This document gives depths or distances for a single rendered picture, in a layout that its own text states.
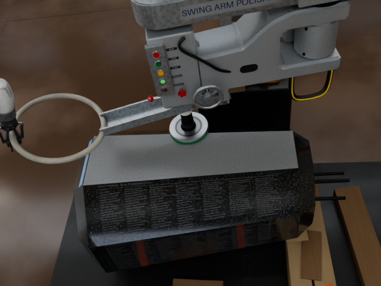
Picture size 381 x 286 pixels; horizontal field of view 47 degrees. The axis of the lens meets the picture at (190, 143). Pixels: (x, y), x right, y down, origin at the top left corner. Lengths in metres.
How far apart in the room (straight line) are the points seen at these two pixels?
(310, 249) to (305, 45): 1.20
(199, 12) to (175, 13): 0.10
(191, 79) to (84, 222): 0.96
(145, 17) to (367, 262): 1.90
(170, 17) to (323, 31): 0.67
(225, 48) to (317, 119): 1.72
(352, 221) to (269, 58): 1.33
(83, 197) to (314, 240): 1.35
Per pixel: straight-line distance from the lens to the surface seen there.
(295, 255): 2.66
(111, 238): 2.36
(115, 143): 2.45
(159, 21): 1.80
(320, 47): 2.08
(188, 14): 1.79
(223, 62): 1.97
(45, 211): 3.39
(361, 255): 2.85
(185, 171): 2.23
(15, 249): 3.34
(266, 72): 2.07
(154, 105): 2.31
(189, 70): 1.96
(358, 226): 2.93
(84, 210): 2.37
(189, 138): 2.32
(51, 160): 2.20
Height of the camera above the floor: 2.62
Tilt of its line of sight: 50 degrees down
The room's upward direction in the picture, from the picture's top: 12 degrees counter-clockwise
